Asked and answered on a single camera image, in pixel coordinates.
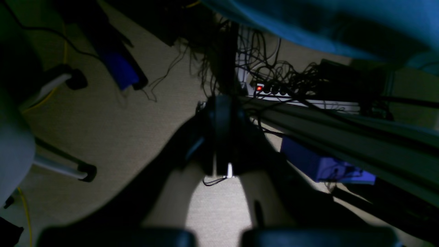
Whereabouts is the yellow cable on floor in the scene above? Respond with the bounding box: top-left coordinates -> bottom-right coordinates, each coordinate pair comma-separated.
17,21 -> 69,247

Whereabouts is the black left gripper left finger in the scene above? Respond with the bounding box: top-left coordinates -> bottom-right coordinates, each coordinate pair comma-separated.
38,99 -> 215,247

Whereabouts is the blue tablecloth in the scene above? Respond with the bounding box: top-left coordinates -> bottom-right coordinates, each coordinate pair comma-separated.
202,0 -> 439,75

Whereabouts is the power strip with red switch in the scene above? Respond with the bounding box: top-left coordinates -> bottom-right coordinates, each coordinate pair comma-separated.
246,82 -> 360,114

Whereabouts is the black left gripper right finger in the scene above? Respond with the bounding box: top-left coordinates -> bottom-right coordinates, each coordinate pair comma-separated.
219,96 -> 402,247

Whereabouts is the blue box under table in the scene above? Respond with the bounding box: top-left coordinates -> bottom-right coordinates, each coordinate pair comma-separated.
281,137 -> 376,185

